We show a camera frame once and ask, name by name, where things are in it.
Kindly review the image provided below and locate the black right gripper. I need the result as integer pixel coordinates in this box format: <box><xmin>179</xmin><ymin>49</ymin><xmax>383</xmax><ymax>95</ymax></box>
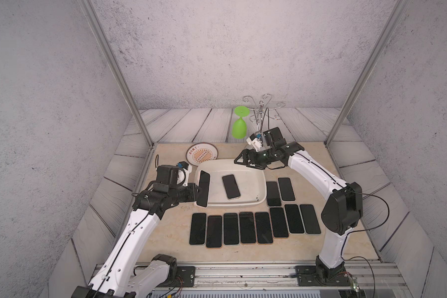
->
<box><xmin>233</xmin><ymin>149</ymin><xmax>275</xmax><ymax>170</ymax></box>

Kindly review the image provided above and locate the purple case phone back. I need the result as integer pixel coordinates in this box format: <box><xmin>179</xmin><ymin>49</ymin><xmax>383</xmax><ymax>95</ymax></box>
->
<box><xmin>196</xmin><ymin>171</ymin><xmax>211</xmax><ymax>207</ymax></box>

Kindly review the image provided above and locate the mint green case phone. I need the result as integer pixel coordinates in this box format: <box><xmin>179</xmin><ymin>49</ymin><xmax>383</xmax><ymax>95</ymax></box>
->
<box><xmin>189</xmin><ymin>213</ymin><xmax>207</xmax><ymax>245</ymax></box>

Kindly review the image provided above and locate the black phone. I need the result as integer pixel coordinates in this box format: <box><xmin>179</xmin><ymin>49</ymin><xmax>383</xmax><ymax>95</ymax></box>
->
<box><xmin>206</xmin><ymin>216</ymin><xmax>223</xmax><ymax>248</ymax></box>
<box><xmin>222</xmin><ymin>175</ymin><xmax>241</xmax><ymax>200</ymax></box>

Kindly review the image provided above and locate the grey green case phone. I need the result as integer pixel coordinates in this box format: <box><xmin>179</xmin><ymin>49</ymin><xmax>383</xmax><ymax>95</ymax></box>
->
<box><xmin>278</xmin><ymin>178</ymin><xmax>296</xmax><ymax>202</ymax></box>

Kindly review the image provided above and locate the light green case phone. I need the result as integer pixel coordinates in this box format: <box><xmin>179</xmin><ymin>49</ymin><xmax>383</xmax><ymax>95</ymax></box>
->
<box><xmin>223</xmin><ymin>213</ymin><xmax>240</xmax><ymax>245</ymax></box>

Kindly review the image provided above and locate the pink case phone front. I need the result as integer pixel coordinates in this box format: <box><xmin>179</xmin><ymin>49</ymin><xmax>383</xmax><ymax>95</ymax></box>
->
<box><xmin>255</xmin><ymin>212</ymin><xmax>273</xmax><ymax>244</ymax></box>

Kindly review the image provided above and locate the blue purple case phone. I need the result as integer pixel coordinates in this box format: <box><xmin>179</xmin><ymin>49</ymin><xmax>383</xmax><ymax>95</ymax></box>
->
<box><xmin>284</xmin><ymin>204</ymin><xmax>305</xmax><ymax>234</ymax></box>

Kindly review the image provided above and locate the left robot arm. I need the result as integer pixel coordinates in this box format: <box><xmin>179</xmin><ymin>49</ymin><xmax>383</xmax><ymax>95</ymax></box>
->
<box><xmin>72</xmin><ymin>161</ymin><xmax>201</xmax><ymax>298</ymax></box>

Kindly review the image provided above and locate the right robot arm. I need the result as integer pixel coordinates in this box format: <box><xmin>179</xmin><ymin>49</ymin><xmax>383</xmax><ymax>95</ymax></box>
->
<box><xmin>234</xmin><ymin>127</ymin><xmax>363</xmax><ymax>284</ymax></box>

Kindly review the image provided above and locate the white plastic storage box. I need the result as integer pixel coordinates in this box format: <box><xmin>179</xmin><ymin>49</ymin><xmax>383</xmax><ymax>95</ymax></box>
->
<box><xmin>195</xmin><ymin>159</ymin><xmax>266</xmax><ymax>208</ymax></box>

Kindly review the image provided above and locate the black phone in box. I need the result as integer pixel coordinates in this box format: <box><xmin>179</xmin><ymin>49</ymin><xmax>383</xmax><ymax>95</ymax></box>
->
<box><xmin>222</xmin><ymin>175</ymin><xmax>241</xmax><ymax>200</ymax></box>

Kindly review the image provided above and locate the pink case phone behind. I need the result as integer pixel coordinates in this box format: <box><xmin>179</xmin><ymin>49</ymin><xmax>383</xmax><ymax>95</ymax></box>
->
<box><xmin>239</xmin><ymin>212</ymin><xmax>257</xmax><ymax>244</ymax></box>

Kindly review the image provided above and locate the pale pink case phone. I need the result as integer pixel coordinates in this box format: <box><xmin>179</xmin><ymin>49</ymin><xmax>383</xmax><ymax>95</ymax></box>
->
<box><xmin>269</xmin><ymin>207</ymin><xmax>289</xmax><ymax>238</ymax></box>

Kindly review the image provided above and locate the green plastic wine glass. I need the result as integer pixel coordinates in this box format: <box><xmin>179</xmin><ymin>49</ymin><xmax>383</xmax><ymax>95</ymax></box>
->
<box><xmin>232</xmin><ymin>106</ymin><xmax>250</xmax><ymax>140</ymax></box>

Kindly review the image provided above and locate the orange patterned round plate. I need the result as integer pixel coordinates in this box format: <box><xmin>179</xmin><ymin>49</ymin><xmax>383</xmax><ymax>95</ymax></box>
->
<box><xmin>186</xmin><ymin>142</ymin><xmax>219</xmax><ymax>166</ymax></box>

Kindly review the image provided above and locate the metal glass rack stand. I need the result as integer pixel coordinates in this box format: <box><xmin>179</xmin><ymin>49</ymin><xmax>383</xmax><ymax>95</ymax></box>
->
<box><xmin>242</xmin><ymin>93</ymin><xmax>286</xmax><ymax>134</ymax></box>

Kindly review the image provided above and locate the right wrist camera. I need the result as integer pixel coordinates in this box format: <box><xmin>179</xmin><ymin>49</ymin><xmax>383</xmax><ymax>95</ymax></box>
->
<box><xmin>246</xmin><ymin>134</ymin><xmax>264</xmax><ymax>152</ymax></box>

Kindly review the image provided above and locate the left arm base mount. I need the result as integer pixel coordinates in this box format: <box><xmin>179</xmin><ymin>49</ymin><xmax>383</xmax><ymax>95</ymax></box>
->
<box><xmin>157</xmin><ymin>266</ymin><xmax>196</xmax><ymax>288</ymax></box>

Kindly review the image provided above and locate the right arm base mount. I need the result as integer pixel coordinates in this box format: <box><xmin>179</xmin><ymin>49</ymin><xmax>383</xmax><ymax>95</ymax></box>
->
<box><xmin>295</xmin><ymin>264</ymin><xmax>352</xmax><ymax>287</ymax></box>

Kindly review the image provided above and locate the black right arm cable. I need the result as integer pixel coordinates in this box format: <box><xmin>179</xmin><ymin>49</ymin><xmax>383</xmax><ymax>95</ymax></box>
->
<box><xmin>342</xmin><ymin>191</ymin><xmax>391</xmax><ymax>298</ymax></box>

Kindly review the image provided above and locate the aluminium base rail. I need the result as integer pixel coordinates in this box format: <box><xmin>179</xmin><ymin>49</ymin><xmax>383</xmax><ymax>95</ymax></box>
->
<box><xmin>148</xmin><ymin>258</ymin><xmax>412</xmax><ymax>298</ymax></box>

